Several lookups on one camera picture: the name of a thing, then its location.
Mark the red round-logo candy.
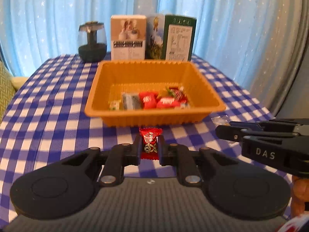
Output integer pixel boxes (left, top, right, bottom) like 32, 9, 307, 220
139, 127, 163, 160

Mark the clear beige candy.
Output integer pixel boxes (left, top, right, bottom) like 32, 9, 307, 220
211, 115, 230, 127

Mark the dark red foil candy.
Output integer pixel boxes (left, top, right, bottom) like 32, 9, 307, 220
167, 86, 188, 104

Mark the right hand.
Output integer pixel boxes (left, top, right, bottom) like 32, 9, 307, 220
291, 176, 309, 217

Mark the grey curtain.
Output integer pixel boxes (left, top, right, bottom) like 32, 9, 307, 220
250, 0, 308, 115

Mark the red patterned sleeve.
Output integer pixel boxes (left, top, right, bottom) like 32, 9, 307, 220
278, 214, 309, 232

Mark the red rectangular candy packet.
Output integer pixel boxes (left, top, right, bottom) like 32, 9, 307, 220
156, 97, 181, 109

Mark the red square candy packet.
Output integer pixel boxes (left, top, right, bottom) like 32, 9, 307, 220
139, 91, 158, 109

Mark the blue star curtain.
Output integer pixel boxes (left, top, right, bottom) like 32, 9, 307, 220
0, 0, 273, 88

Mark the grey seaweed snack packet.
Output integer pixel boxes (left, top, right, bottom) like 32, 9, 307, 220
121, 93, 141, 111

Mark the green chevron cushion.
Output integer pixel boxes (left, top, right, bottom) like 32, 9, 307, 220
0, 62, 16, 121

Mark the green sofa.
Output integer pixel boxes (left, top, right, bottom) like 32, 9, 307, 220
10, 77, 28, 91

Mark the green milk carton box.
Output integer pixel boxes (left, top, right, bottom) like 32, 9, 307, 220
145, 14, 197, 61

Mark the orange plastic tray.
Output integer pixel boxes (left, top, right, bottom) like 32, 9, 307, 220
84, 60, 226, 127

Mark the white humidifier box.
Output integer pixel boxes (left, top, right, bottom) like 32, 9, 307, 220
110, 15, 147, 60

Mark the dark glass humidifier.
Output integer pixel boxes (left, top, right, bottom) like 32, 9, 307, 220
77, 21, 107, 63

